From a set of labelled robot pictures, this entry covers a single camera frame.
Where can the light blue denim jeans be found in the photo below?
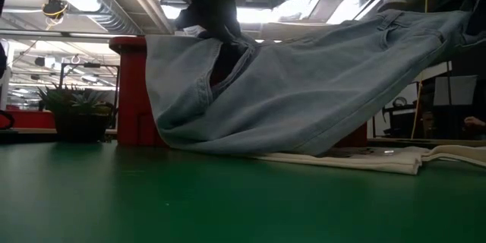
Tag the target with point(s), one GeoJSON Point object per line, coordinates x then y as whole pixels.
{"type": "Point", "coordinates": [303, 95]}

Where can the red plastic laundry basket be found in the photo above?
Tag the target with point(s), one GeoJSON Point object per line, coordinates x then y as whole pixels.
{"type": "Point", "coordinates": [131, 95]}

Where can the grey flat panel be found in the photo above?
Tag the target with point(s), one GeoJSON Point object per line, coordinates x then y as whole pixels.
{"type": "Point", "coordinates": [455, 90]}

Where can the white board panel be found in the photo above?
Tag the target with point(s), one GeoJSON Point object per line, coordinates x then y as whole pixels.
{"type": "Point", "coordinates": [406, 95]}

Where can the person's hand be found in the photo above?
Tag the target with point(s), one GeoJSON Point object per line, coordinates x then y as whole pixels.
{"type": "Point", "coordinates": [474, 122]}

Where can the black device with dial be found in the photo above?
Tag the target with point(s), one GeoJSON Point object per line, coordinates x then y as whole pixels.
{"type": "Point", "coordinates": [398, 121]}

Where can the black round ceiling device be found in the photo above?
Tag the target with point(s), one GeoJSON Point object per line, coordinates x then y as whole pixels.
{"type": "Point", "coordinates": [55, 7]}

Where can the small potted succulent plant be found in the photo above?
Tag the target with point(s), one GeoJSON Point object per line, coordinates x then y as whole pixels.
{"type": "Point", "coordinates": [79, 121]}

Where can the cream printed tote bag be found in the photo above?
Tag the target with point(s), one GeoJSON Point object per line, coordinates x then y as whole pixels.
{"type": "Point", "coordinates": [379, 163]}

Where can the green table mat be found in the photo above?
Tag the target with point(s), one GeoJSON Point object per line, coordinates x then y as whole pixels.
{"type": "Point", "coordinates": [152, 197]}

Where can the red bench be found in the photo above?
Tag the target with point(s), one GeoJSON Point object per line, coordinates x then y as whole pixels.
{"type": "Point", "coordinates": [34, 119]}

